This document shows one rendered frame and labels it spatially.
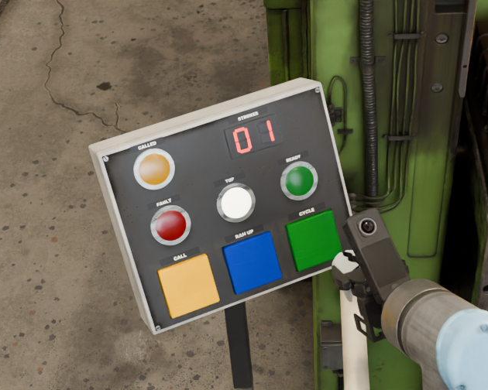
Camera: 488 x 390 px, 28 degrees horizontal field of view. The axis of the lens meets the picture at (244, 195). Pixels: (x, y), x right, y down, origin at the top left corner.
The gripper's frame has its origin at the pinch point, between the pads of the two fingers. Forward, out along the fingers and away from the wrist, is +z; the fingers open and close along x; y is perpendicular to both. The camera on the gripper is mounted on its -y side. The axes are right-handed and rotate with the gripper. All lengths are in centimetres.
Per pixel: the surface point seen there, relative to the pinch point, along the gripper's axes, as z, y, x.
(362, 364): 28.8, 33.0, 8.7
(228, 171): 11.0, -13.4, -9.8
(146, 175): 10.6, -16.7, -21.4
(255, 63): 205, 5, 56
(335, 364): 62, 49, 14
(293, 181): 10.6, -9.0, -1.1
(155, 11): 245, -18, 35
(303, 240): 10.3, 0.0, -1.9
